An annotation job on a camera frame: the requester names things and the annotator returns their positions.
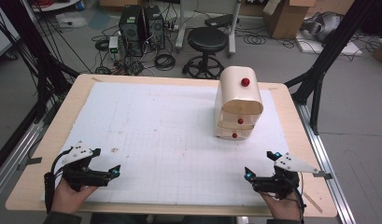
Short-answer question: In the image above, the small white power device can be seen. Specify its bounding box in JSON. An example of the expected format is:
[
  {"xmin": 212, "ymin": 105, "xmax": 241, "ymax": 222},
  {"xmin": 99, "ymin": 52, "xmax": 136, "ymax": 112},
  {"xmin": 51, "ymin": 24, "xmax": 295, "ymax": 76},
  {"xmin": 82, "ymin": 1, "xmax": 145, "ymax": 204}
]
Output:
[{"xmin": 107, "ymin": 35, "xmax": 120, "ymax": 61}]

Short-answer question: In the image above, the large cardboard box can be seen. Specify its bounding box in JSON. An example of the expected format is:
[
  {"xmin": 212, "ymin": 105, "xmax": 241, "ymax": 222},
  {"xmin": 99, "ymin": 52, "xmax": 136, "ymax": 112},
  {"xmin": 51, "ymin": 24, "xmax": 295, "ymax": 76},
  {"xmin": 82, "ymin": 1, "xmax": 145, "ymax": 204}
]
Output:
[{"xmin": 262, "ymin": 0, "xmax": 318, "ymax": 40}]

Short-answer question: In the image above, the white grid mat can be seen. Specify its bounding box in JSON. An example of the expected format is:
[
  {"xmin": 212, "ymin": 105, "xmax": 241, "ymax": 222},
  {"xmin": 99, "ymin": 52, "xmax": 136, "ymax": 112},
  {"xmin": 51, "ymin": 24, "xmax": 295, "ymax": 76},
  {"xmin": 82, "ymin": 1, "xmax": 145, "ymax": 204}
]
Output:
[{"xmin": 41, "ymin": 81, "xmax": 291, "ymax": 207}]

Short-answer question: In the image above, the white metal stand frame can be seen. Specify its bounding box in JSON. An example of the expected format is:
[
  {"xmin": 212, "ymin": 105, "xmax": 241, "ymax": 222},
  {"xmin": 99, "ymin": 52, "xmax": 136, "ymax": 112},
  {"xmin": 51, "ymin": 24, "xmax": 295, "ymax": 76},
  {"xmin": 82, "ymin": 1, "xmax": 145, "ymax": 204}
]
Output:
[{"xmin": 175, "ymin": 0, "xmax": 242, "ymax": 59}]

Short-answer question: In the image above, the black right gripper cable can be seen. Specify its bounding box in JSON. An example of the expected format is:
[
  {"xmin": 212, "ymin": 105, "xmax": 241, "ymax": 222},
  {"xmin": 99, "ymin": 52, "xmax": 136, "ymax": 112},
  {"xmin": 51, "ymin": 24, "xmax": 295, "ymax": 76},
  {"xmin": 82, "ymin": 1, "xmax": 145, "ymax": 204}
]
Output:
[{"xmin": 290, "ymin": 172, "xmax": 307, "ymax": 224}]

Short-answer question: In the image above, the large black computer tower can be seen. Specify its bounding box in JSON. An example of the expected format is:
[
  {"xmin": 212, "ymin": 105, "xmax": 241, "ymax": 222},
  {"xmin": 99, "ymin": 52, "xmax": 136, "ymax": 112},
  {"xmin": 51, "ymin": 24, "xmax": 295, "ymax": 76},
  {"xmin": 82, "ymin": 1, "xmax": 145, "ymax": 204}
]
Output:
[{"xmin": 118, "ymin": 4, "xmax": 147, "ymax": 58}]

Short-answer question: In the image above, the beige tape strip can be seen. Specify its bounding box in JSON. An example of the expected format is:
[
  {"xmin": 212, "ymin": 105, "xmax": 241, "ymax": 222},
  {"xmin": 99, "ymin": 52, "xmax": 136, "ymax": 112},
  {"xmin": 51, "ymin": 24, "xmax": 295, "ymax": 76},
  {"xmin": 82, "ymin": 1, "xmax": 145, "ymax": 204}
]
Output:
[{"xmin": 303, "ymin": 191, "xmax": 324, "ymax": 215}]

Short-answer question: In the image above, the person's right hand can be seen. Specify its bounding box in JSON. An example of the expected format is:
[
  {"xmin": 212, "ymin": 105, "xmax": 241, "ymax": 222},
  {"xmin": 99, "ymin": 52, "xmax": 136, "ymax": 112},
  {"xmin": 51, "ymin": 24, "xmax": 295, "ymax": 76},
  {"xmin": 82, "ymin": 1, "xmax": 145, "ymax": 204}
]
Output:
[{"xmin": 260, "ymin": 191, "xmax": 302, "ymax": 221}]

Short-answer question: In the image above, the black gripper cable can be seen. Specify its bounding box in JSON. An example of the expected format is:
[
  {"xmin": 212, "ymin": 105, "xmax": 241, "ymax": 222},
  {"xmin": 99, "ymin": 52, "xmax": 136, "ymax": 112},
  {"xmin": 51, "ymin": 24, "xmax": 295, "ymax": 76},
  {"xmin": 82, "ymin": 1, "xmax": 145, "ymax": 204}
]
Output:
[
  {"xmin": 290, "ymin": 172, "xmax": 307, "ymax": 224},
  {"xmin": 43, "ymin": 147, "xmax": 74, "ymax": 215}
]

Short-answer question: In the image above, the slim black computer tower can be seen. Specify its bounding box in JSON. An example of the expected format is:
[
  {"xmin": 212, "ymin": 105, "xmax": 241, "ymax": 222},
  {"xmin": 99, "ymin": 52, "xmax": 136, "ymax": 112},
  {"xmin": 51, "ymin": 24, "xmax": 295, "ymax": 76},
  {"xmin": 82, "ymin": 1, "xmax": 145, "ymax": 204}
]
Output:
[{"xmin": 143, "ymin": 5, "xmax": 166, "ymax": 51}]

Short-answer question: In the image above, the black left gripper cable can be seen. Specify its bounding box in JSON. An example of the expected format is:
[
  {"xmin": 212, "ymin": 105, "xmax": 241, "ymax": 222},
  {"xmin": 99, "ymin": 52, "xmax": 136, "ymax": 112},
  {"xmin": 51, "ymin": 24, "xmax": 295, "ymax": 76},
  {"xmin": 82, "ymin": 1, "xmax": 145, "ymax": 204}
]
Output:
[{"xmin": 43, "ymin": 147, "xmax": 74, "ymax": 215}]

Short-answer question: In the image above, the wooden table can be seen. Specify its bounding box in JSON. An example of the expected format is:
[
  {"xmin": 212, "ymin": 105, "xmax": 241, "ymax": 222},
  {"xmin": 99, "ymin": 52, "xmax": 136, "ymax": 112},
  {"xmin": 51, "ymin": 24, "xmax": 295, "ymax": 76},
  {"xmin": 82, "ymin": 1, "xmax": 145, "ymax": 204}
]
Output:
[{"xmin": 5, "ymin": 73, "xmax": 338, "ymax": 218}]

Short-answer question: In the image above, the clear plastic bag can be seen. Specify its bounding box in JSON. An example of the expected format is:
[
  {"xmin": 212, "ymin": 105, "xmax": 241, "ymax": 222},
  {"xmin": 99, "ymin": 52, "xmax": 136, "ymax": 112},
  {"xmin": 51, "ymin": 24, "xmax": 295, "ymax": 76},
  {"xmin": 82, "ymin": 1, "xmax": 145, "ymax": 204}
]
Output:
[{"xmin": 55, "ymin": 11, "xmax": 88, "ymax": 29}]

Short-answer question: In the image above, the white foam board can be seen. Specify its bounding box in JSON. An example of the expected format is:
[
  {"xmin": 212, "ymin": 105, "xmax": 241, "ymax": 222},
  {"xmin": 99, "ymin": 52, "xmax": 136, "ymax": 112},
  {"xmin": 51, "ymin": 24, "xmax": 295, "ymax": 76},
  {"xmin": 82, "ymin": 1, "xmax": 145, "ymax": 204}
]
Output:
[{"xmin": 295, "ymin": 31, "xmax": 364, "ymax": 57}]

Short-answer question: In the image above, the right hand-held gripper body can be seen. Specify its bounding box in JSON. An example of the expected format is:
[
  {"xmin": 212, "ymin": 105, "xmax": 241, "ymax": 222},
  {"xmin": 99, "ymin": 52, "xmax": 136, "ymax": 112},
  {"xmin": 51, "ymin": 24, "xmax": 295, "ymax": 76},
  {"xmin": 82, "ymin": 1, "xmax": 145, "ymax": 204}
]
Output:
[{"xmin": 252, "ymin": 152, "xmax": 319, "ymax": 200}]

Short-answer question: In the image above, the person's left hand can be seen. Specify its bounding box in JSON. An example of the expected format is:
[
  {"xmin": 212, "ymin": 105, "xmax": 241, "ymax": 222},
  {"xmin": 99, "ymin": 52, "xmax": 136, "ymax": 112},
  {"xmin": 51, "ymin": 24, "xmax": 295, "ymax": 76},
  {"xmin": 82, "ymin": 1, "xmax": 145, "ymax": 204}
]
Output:
[{"xmin": 51, "ymin": 179, "xmax": 98, "ymax": 216}]

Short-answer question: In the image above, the coiled black cable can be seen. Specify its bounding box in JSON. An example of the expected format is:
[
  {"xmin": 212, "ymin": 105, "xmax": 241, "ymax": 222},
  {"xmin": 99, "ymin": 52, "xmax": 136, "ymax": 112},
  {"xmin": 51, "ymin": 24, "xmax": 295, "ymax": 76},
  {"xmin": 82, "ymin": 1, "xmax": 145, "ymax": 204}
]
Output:
[
  {"xmin": 94, "ymin": 37, "xmax": 111, "ymax": 52},
  {"xmin": 243, "ymin": 34, "xmax": 268, "ymax": 46},
  {"xmin": 153, "ymin": 52, "xmax": 177, "ymax": 72}
]

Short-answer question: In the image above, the grey bag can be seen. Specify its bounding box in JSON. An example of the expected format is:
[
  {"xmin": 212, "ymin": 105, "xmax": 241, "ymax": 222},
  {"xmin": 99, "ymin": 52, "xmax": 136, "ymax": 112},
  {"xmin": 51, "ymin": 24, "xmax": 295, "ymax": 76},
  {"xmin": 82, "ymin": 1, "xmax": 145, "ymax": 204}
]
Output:
[{"xmin": 300, "ymin": 11, "xmax": 345, "ymax": 43}]

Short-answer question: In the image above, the small cardboard box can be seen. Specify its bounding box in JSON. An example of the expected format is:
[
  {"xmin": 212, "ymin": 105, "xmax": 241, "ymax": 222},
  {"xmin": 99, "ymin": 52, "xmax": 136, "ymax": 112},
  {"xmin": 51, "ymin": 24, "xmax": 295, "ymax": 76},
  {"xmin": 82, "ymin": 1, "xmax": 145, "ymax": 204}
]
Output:
[{"xmin": 371, "ymin": 30, "xmax": 382, "ymax": 68}]

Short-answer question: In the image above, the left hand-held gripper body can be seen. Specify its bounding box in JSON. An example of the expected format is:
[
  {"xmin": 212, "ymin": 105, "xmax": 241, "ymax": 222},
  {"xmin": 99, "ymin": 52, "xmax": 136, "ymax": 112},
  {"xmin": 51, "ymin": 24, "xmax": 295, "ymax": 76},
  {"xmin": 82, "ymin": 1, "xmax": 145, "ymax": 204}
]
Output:
[{"xmin": 61, "ymin": 141, "xmax": 112, "ymax": 191}]

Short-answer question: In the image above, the flat black device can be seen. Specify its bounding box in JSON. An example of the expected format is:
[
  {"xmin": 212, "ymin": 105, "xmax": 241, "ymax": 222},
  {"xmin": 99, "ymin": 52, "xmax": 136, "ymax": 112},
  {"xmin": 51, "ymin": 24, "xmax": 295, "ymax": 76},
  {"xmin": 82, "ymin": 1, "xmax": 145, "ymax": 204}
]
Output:
[{"xmin": 204, "ymin": 13, "xmax": 240, "ymax": 28}]

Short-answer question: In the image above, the small wooden drawer cabinet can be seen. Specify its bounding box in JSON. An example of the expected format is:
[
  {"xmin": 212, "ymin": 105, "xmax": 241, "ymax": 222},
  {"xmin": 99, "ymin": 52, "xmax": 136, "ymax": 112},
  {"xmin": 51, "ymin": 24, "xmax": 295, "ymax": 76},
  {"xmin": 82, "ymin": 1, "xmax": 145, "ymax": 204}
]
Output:
[{"xmin": 214, "ymin": 65, "xmax": 264, "ymax": 140}]

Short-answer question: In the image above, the black metal frame stand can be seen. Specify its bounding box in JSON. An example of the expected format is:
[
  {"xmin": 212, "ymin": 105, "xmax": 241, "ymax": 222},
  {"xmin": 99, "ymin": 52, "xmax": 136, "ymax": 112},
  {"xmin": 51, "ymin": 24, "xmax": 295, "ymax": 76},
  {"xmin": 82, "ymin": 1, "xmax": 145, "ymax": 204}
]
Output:
[
  {"xmin": 284, "ymin": 0, "xmax": 381, "ymax": 135},
  {"xmin": 0, "ymin": 0, "xmax": 81, "ymax": 125}
]

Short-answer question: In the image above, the aluminium rail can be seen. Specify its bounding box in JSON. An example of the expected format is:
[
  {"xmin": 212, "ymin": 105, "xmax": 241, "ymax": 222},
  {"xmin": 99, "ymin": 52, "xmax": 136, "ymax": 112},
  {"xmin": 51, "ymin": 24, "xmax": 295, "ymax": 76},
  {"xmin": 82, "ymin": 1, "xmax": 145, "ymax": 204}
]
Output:
[
  {"xmin": 0, "ymin": 119, "xmax": 46, "ymax": 204},
  {"xmin": 294, "ymin": 102, "xmax": 357, "ymax": 224}
]

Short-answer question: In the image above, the grey tape piece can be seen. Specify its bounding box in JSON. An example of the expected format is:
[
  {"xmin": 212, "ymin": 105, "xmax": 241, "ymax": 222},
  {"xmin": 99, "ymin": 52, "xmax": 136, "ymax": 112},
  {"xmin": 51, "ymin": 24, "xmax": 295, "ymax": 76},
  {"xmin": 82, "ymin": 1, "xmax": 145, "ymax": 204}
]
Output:
[
  {"xmin": 313, "ymin": 170, "xmax": 333, "ymax": 181},
  {"xmin": 16, "ymin": 157, "xmax": 43, "ymax": 171}
]

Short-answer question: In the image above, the black round stool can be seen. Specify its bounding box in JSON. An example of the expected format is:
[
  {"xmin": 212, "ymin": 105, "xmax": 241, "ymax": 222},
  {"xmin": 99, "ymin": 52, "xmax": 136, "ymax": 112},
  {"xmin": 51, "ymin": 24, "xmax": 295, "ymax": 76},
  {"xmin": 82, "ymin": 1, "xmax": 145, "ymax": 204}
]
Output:
[{"xmin": 182, "ymin": 26, "xmax": 230, "ymax": 80}]

